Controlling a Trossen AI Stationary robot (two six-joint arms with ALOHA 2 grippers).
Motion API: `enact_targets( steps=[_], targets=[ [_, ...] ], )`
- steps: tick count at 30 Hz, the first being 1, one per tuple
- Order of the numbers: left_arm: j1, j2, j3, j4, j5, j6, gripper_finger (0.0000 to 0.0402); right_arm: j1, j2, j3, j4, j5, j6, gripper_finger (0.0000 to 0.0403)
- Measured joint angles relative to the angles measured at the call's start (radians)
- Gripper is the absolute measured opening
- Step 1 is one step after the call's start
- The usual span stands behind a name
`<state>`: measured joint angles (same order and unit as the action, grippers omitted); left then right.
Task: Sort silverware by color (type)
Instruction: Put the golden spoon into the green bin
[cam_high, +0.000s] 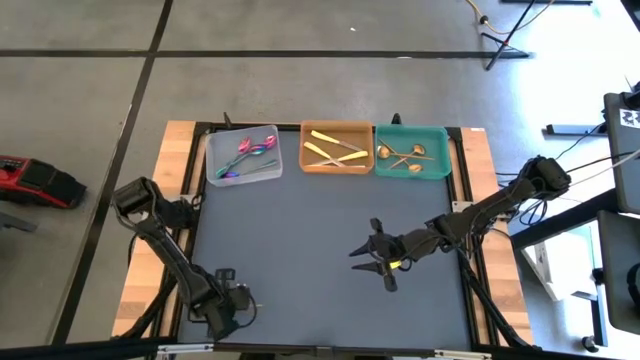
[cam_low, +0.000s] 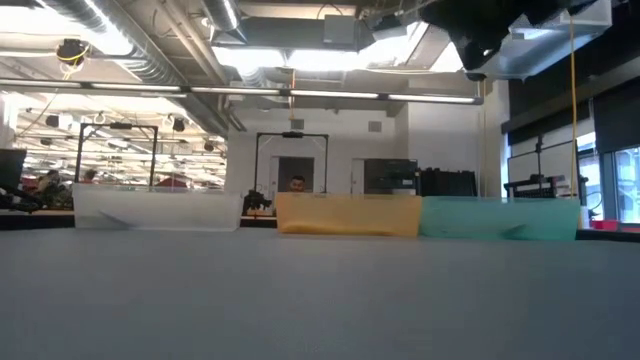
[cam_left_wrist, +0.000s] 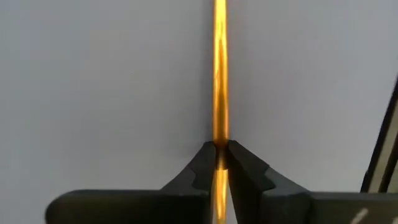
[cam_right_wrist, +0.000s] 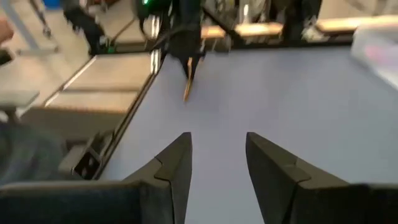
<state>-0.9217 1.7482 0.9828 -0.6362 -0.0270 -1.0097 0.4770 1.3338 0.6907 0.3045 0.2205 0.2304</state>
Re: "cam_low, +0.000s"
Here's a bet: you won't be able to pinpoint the whiteboard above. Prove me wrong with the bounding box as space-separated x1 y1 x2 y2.
507 139 581 184

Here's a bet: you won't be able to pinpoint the black storage cases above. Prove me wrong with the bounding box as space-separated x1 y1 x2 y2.
417 168 478 197

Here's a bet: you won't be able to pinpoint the long ceiling tube light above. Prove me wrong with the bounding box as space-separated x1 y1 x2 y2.
0 77 484 106

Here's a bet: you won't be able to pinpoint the translucent teal plastic bin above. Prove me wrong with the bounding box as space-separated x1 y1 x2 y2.
418 195 582 243

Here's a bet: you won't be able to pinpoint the translucent orange plastic bin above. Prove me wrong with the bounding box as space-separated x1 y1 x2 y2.
274 192 424 237

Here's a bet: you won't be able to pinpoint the translucent clear plastic bin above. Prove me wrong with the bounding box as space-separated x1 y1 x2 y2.
71 182 244 233

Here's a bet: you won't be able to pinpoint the black monitor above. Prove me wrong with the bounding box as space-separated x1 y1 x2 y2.
0 148 27 190

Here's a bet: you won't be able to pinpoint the black gantry frame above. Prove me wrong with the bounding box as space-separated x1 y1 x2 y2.
253 131 330 196
74 122 159 190

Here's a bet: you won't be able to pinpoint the silver round ceiling duct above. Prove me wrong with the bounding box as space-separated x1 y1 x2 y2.
199 0 249 46

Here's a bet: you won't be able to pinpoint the black ceiling cable reel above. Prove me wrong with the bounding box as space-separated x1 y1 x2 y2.
55 38 90 66

